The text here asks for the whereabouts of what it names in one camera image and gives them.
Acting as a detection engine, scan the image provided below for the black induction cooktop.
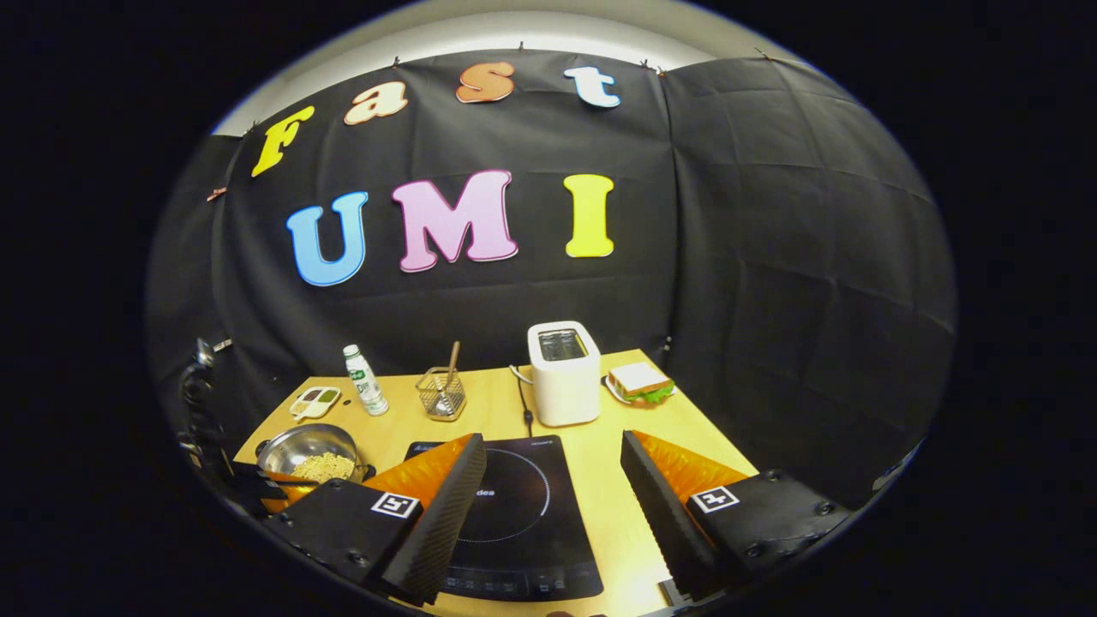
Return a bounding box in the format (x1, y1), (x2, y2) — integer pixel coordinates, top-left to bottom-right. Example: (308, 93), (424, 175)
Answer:
(405, 434), (605, 602)

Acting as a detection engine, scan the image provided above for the sandwich with lettuce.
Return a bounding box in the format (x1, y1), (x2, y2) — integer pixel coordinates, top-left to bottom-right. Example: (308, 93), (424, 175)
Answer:
(608, 362), (676, 404)

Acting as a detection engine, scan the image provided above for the toaster power cable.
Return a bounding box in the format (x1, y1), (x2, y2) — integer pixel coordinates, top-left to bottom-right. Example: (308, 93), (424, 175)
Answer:
(510, 365), (537, 438)

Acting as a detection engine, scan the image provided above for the wire mesh basket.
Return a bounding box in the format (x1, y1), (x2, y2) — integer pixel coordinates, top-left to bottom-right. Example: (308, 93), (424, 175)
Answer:
(417, 367), (468, 422)

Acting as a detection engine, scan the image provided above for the black backdrop cloth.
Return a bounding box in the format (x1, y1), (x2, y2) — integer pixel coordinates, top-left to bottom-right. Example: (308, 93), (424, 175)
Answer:
(146, 50), (958, 506)

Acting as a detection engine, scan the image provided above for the white toaster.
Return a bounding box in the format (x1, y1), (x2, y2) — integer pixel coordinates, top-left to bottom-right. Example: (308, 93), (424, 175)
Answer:
(527, 320), (602, 428)

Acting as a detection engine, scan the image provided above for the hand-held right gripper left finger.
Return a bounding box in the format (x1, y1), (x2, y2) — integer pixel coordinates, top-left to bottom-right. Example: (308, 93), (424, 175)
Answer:
(261, 433), (488, 607)

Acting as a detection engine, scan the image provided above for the small white plate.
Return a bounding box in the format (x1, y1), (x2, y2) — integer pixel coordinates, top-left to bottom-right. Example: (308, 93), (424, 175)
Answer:
(603, 375), (678, 406)

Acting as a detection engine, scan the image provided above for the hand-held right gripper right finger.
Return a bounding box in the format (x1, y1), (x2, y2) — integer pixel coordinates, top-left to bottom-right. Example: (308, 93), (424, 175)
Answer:
(620, 428), (854, 603)

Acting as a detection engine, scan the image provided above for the white compartment sauce dish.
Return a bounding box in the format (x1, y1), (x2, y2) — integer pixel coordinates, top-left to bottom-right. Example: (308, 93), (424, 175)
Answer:
(290, 386), (342, 421)

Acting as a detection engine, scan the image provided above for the white bottle with green label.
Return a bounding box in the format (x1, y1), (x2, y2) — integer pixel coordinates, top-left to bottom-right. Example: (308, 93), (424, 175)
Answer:
(343, 344), (389, 416)

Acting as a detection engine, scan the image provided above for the stainless steel pot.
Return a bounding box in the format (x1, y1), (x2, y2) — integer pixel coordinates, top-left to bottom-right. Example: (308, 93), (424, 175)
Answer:
(255, 423), (377, 491)

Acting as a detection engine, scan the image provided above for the pile of soybeans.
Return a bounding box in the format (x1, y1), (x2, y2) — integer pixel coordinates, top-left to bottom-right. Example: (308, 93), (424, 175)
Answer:
(291, 453), (356, 483)

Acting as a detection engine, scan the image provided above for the wooden stick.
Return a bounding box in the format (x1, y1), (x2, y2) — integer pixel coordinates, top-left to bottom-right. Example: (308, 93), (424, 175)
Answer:
(439, 341), (461, 410)

